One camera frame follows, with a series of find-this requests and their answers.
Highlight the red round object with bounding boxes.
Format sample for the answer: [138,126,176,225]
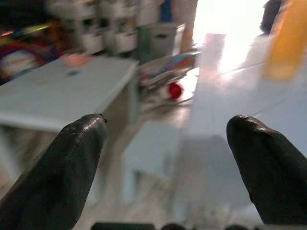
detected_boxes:
[168,81,185,100]

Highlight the white storage bins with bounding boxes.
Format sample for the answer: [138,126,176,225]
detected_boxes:
[78,0,139,55]

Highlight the stack of colourful papers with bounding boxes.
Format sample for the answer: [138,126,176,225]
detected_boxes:
[140,51,200,89]

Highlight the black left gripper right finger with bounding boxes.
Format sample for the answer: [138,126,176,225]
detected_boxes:
[226,115,307,225]

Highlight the yellow panel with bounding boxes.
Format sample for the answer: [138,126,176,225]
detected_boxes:
[262,0,307,81]

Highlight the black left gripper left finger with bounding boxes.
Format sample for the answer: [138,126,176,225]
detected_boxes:
[0,114,107,230]

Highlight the pink object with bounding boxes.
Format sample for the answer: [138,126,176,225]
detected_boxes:
[65,53,89,67]

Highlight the white low cabinet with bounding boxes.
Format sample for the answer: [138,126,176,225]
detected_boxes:
[122,121,184,205]

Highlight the colourful toy pile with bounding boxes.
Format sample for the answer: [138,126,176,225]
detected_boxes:
[0,23,64,85]

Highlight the white table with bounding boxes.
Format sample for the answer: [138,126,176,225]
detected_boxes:
[0,56,140,132]

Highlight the grey storage box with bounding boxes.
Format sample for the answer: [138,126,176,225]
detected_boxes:
[137,23,186,66]

